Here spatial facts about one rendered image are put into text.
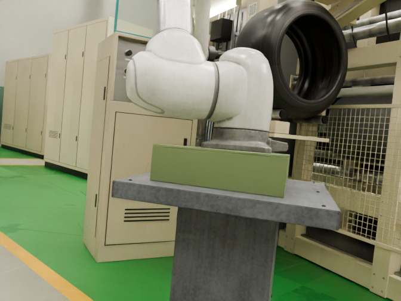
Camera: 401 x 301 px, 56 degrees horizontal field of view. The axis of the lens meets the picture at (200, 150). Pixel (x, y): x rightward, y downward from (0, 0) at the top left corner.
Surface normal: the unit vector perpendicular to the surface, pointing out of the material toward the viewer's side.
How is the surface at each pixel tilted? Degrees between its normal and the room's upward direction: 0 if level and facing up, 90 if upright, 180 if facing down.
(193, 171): 90
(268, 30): 76
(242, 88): 85
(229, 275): 90
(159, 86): 102
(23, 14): 90
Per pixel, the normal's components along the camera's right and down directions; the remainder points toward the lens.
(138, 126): 0.47, 0.09
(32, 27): 0.71, 0.11
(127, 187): -0.25, 0.03
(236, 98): 0.19, 0.11
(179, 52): 0.25, -0.36
